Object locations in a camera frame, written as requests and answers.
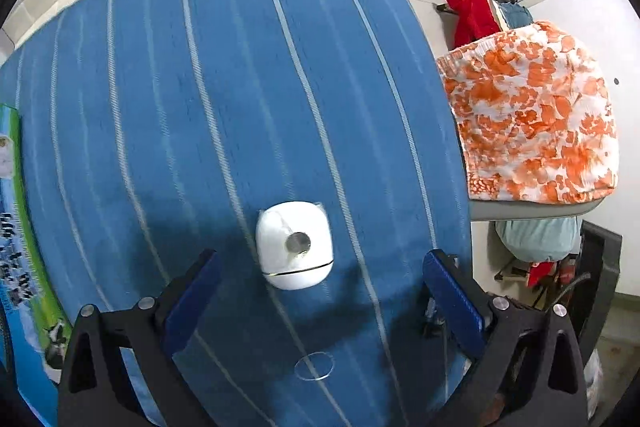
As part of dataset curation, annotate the small white rounded device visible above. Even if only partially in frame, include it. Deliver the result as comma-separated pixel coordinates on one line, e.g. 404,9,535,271
255,200,334,291

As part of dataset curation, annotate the red cloth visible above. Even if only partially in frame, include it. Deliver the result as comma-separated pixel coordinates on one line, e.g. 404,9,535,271
446,0,500,48

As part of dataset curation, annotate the blue cardboard box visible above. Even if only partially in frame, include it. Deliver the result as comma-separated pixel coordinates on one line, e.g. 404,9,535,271
1,105,70,426

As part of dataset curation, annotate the blue striped tablecloth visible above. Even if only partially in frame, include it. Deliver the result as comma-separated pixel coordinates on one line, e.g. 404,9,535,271
1,0,471,426

